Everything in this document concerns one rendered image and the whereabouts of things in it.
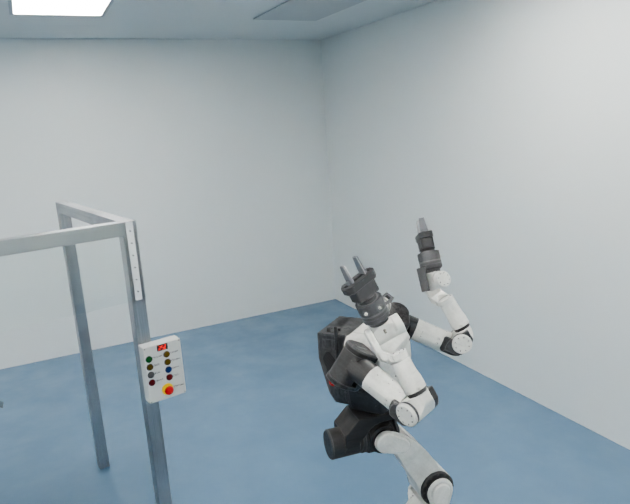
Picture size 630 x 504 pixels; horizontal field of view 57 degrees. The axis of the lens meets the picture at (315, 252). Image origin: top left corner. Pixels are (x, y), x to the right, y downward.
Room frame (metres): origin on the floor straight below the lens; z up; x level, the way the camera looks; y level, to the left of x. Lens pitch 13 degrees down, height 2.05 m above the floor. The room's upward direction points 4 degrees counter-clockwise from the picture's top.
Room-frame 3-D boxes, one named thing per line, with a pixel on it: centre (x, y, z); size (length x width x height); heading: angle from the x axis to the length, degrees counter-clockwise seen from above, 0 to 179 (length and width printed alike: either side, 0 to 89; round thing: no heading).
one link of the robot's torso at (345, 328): (2.06, -0.17, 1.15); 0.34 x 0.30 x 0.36; 152
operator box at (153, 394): (2.40, 0.71, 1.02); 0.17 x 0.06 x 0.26; 126
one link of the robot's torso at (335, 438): (2.02, -0.14, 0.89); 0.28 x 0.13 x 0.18; 108
